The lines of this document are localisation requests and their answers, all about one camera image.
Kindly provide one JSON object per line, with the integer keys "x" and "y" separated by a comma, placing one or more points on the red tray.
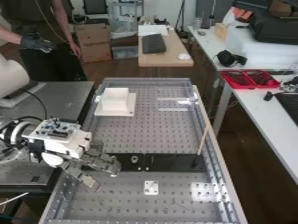
{"x": 267, "y": 78}
{"x": 237, "y": 79}

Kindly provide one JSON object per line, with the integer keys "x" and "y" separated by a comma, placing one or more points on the small white box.
{"x": 115, "y": 100}

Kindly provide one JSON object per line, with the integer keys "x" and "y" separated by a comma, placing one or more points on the small silver metal plate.
{"x": 151, "y": 187}

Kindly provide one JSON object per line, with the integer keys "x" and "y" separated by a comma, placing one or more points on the white mouse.
{"x": 184, "y": 56}

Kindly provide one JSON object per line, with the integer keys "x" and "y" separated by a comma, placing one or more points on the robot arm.
{"x": 11, "y": 76}

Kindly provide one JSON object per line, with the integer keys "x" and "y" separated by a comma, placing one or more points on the black plate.
{"x": 174, "y": 162}

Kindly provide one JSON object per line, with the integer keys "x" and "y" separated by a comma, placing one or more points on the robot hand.
{"x": 62, "y": 140}

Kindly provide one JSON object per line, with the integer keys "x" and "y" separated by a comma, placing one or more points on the clear box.
{"x": 231, "y": 200}
{"x": 195, "y": 100}

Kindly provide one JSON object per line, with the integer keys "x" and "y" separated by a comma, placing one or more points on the black mouse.
{"x": 268, "y": 96}

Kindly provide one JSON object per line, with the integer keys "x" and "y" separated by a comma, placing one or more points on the white desk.
{"x": 267, "y": 126}
{"x": 267, "y": 55}

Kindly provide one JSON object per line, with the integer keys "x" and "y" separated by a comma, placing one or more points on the dark screen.
{"x": 95, "y": 6}

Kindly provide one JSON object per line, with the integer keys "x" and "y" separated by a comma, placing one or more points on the black keyboard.
{"x": 289, "y": 106}
{"x": 154, "y": 43}

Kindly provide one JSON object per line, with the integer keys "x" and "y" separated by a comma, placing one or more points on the wooden desk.
{"x": 167, "y": 58}

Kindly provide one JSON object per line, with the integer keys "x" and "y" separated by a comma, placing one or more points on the person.
{"x": 49, "y": 63}

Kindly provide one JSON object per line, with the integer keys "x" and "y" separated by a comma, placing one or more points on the cardboard box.
{"x": 96, "y": 52}
{"x": 92, "y": 33}

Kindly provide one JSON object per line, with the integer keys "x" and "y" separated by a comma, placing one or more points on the metal nut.
{"x": 134, "y": 160}

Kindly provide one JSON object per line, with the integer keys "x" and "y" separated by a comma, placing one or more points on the black headset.
{"x": 230, "y": 58}

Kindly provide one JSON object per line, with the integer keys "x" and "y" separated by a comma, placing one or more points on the thin stick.
{"x": 204, "y": 136}

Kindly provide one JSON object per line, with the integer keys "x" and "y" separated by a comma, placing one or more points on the large black case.
{"x": 275, "y": 28}

